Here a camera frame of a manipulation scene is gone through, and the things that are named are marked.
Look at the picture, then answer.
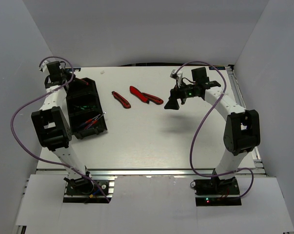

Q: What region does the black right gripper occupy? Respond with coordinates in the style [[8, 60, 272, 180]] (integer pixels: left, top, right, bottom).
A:
[[164, 80, 198, 111]]

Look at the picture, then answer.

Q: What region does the red folding knife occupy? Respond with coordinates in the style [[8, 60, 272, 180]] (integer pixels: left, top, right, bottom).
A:
[[129, 86, 149, 104]]

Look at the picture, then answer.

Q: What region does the small blue handle screwdriver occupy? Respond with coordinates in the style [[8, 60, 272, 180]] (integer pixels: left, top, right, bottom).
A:
[[85, 118, 101, 129]]

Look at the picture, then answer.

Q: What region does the green black screwdriver front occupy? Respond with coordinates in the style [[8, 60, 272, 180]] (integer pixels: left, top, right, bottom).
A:
[[78, 105, 95, 110]]

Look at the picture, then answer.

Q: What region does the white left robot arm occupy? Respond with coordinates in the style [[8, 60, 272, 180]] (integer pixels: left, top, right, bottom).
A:
[[31, 61, 94, 195]]

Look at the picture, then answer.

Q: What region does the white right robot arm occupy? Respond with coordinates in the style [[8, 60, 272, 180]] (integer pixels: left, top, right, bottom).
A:
[[164, 67, 260, 195]]

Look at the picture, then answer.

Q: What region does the blue label left corner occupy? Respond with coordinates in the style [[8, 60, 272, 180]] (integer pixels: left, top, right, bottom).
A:
[[65, 68, 81, 72]]

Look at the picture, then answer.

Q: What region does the blue label corner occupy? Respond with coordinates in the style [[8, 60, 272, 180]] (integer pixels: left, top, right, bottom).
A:
[[65, 68, 81, 72], [209, 66, 226, 71]]

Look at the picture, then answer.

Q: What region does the black compartment tool bin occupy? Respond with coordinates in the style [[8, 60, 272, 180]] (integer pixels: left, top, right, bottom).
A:
[[66, 78, 107, 139]]

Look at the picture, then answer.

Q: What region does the blue label right corner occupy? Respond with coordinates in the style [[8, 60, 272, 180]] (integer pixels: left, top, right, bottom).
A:
[[209, 66, 226, 71]]

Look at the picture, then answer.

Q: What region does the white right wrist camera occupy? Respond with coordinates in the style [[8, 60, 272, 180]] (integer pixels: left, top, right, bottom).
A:
[[170, 69, 183, 86]]

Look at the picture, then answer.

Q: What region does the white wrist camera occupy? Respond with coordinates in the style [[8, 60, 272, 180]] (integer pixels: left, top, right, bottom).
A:
[[170, 69, 183, 86], [39, 60, 49, 73]]

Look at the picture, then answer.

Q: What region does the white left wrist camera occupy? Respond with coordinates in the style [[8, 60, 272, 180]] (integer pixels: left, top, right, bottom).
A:
[[39, 60, 49, 73]]

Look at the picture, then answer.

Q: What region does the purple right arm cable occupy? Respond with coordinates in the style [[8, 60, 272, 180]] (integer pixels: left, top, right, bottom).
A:
[[189, 60, 254, 199]]

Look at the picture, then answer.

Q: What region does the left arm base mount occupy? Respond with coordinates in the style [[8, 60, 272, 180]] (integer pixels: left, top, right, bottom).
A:
[[63, 178, 111, 204]]

